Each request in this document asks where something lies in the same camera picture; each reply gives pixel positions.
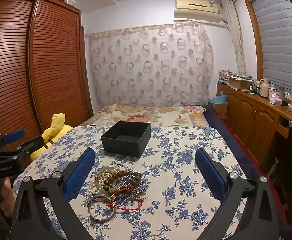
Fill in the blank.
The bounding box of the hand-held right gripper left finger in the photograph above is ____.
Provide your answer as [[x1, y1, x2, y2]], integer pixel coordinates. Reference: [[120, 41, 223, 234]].
[[11, 147, 96, 240]]

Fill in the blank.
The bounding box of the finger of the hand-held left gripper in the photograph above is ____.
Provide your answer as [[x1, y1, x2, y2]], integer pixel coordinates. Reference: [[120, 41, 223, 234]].
[[11, 136, 44, 155], [0, 129, 26, 145]]

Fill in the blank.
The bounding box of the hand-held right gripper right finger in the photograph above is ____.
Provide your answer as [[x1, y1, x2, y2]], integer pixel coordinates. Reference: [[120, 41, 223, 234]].
[[195, 147, 286, 240]]

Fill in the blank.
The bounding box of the white pearl necklace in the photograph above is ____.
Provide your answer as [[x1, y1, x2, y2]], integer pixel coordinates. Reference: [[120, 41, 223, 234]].
[[88, 169, 111, 195]]

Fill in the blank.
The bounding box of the brown wooden bead bracelet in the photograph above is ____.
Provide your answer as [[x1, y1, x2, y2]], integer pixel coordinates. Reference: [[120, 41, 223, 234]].
[[100, 170, 143, 197]]

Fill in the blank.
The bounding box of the pale jade bangle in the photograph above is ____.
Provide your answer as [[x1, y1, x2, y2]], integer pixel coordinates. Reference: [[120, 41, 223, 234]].
[[103, 175, 131, 190]]

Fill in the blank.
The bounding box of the black box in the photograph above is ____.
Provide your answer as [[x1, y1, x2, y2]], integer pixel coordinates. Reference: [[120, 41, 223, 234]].
[[101, 121, 151, 158]]

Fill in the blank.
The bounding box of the silver bangle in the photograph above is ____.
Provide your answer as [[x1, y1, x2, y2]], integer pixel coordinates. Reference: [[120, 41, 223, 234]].
[[89, 195, 116, 222]]

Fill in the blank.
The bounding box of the silver tassel hairpin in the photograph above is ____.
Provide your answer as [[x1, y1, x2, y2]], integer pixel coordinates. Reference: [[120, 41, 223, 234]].
[[116, 180, 147, 203]]

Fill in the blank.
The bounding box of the red cord bracelet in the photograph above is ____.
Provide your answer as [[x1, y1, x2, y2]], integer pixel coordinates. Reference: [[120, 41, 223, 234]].
[[107, 187, 144, 210]]

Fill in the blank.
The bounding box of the person's left hand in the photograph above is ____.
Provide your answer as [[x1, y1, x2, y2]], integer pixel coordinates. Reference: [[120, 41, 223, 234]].
[[0, 177, 15, 217]]

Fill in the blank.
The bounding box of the blue floral tablecloth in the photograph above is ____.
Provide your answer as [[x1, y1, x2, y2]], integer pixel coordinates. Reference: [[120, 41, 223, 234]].
[[12, 126, 249, 240]]

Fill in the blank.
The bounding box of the dark blue red-edged blanket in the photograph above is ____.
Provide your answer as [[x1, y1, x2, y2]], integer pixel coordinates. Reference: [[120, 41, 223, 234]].
[[203, 105, 286, 225]]

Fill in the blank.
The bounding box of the wooden cabinet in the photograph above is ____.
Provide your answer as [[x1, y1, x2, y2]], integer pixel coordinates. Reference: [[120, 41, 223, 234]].
[[216, 82, 292, 170]]

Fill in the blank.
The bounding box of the brown louvered wardrobe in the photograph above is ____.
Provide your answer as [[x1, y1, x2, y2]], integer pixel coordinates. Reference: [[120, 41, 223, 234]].
[[0, 0, 94, 140]]

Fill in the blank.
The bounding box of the blue tissue pack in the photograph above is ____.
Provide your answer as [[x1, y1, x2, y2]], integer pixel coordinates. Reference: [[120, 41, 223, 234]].
[[208, 92, 229, 105]]

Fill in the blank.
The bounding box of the floral bedsheet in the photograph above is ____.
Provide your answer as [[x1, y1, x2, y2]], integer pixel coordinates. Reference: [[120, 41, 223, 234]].
[[77, 104, 209, 128]]

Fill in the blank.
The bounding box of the cardboard box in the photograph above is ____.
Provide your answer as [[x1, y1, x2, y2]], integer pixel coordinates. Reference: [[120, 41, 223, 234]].
[[228, 76, 252, 90]]

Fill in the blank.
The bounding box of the pink tissue box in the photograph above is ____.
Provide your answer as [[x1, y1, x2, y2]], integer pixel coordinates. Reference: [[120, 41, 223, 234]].
[[269, 92, 282, 105]]

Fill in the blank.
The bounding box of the pile of folded cloths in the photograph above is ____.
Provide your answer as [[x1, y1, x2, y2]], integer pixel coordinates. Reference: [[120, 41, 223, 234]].
[[218, 70, 234, 83]]

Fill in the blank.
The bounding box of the pink thermos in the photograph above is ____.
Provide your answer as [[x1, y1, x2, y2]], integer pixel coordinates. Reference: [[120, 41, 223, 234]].
[[259, 77, 271, 98]]

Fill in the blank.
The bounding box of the cream lace drape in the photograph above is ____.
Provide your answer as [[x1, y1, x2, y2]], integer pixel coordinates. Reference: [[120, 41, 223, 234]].
[[222, 0, 247, 75]]

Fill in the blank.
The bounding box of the grey window blind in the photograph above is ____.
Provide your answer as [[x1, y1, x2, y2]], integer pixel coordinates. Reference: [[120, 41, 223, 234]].
[[249, 0, 292, 93]]

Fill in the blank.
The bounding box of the white air conditioner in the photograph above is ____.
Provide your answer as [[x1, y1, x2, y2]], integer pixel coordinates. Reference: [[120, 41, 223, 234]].
[[173, 0, 228, 23]]

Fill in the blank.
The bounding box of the ring patterned curtain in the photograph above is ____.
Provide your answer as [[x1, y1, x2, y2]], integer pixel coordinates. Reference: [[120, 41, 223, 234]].
[[85, 22, 214, 108]]

